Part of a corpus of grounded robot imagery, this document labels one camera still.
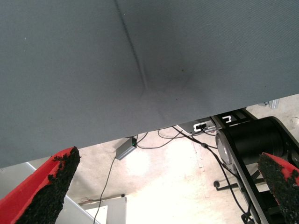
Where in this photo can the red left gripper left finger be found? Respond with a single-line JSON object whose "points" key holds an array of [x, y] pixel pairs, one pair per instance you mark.
{"points": [[35, 198]]}

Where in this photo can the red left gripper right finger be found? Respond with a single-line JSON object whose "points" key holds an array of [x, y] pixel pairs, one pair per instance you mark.
{"points": [[282, 186]]}

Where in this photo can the black caster wheel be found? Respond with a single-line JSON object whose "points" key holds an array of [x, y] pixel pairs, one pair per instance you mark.
{"points": [[217, 184]]}

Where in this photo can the white box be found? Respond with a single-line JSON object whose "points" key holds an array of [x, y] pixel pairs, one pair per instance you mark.
{"points": [[114, 210]]}

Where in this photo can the aluminium profile piece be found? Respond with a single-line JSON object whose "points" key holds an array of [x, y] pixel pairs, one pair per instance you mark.
{"points": [[273, 104]]}

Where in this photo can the grey adapter box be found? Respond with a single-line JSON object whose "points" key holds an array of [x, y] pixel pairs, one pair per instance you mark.
{"points": [[125, 151]]}

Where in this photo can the dark grey table cloth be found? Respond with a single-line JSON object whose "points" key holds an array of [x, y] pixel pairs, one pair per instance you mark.
{"points": [[93, 70]]}

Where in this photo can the black frame with cylinder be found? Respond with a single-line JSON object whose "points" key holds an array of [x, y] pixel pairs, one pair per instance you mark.
{"points": [[252, 137]]}

